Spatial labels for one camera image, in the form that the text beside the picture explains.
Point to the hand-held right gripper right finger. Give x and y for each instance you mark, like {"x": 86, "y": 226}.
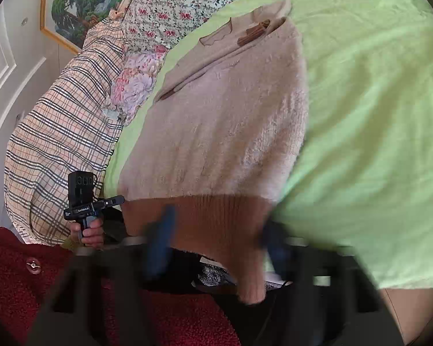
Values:
{"x": 274, "y": 250}

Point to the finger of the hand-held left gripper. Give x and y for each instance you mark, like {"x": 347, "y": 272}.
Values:
{"x": 112, "y": 200}

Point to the beige knit sweater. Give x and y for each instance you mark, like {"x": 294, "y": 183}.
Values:
{"x": 220, "y": 133}

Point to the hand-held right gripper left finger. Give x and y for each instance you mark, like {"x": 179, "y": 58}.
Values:
{"x": 161, "y": 239}

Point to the person's left hand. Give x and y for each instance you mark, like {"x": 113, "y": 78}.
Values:
{"x": 92, "y": 236}

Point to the small rose print quilt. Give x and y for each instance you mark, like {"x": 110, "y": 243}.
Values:
{"x": 187, "y": 3}

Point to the framed landscape painting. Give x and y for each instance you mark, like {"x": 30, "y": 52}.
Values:
{"x": 83, "y": 3}

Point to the red fuzzy cardigan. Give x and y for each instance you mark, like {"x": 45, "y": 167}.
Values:
{"x": 18, "y": 295}

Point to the green bed sheet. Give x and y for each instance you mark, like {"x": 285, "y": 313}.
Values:
{"x": 364, "y": 115}

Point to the plaid checked pillow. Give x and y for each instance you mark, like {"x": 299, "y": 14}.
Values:
{"x": 57, "y": 133}

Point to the large flower print pillow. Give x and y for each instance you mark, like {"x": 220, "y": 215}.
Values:
{"x": 133, "y": 83}

